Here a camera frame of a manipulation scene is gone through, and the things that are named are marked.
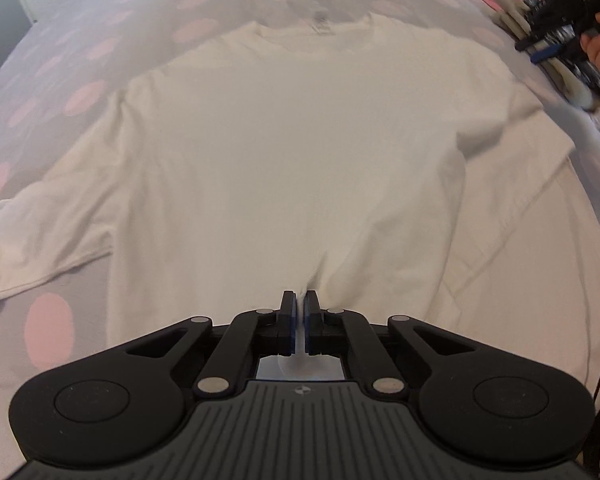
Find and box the white t-shirt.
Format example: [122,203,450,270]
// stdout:
[0,12,600,401]

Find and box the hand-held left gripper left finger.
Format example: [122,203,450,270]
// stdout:
[125,290,297,400]

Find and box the bed with pink dotted sheet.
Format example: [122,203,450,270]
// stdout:
[0,0,600,480]

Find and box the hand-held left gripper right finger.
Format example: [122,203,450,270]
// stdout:
[302,289,477,399]

